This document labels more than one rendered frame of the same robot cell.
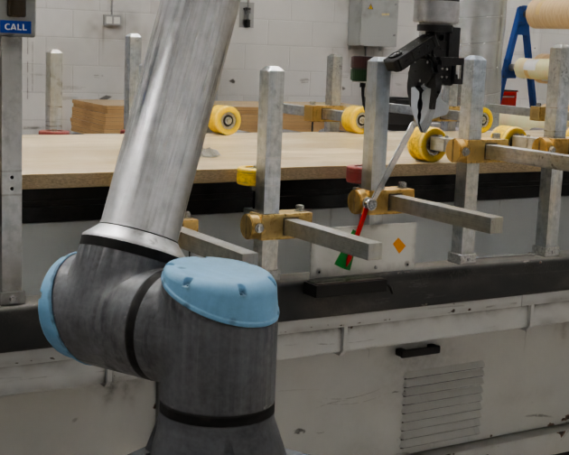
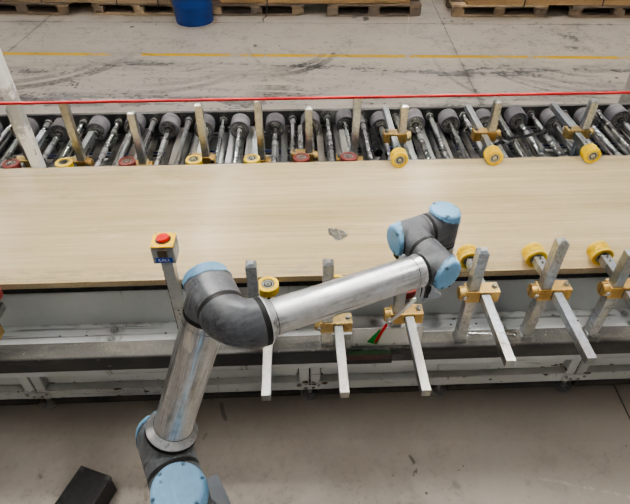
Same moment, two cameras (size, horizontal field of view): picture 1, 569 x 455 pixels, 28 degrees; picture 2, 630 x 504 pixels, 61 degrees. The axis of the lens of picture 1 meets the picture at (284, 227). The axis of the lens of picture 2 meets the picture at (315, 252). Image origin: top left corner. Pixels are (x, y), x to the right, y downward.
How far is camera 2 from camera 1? 1.62 m
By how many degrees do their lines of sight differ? 41
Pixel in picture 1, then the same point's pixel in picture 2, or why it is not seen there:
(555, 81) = (551, 260)
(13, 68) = (169, 271)
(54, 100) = (308, 133)
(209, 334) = not seen: outside the picture
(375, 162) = (397, 302)
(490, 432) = (498, 367)
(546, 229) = (525, 328)
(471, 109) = (473, 277)
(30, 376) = not seen: hidden behind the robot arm
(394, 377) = not seen: hidden behind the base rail
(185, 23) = (179, 361)
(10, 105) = (171, 285)
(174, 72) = (175, 381)
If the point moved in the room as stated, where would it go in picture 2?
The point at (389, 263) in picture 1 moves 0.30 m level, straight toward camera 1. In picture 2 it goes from (403, 341) to (361, 399)
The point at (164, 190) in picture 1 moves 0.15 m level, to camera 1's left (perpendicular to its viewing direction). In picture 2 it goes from (172, 426) to (132, 402)
